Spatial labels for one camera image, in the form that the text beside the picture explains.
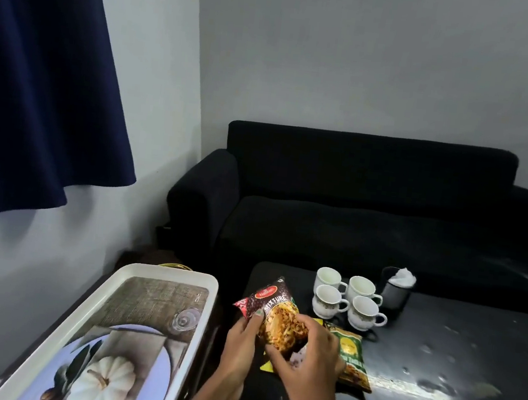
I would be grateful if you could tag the person's right hand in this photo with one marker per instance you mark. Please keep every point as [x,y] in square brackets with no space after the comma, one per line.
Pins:
[313,369]

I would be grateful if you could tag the person's left hand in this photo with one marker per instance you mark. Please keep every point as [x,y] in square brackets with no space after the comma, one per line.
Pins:
[239,351]

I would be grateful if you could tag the yellow soya chunks packet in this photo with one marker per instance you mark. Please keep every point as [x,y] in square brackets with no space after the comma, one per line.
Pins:
[269,362]

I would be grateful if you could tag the green snacks packet yellow circle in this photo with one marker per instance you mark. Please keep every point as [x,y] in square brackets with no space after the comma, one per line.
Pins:
[353,355]

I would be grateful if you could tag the maroon mixture snack packet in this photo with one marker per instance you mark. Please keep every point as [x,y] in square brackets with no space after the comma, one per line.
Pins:
[279,313]

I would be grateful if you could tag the patterned white cup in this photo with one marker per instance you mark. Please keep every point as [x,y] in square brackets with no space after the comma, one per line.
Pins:
[364,313]
[327,302]

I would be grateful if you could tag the plain white cup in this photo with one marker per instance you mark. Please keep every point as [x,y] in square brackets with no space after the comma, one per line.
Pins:
[362,288]
[329,277]

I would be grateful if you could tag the black mug with tissue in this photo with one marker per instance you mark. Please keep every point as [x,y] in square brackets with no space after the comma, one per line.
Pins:
[396,293]

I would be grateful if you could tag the stack of white napkins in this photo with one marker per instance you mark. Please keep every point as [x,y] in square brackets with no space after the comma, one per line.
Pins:
[402,277]

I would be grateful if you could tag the dark brown glossy side table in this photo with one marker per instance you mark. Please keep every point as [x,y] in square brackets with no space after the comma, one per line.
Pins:
[202,342]

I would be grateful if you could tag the black table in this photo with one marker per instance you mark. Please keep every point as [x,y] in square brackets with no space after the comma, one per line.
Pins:
[463,372]

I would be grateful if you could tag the white tray with printed base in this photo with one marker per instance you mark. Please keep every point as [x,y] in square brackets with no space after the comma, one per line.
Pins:
[92,292]

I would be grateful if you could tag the black fabric sofa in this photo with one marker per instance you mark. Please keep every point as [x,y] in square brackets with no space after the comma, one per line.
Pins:
[364,194]

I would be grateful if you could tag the navy blue curtain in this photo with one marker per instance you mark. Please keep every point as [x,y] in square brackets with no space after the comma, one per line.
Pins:
[32,109]

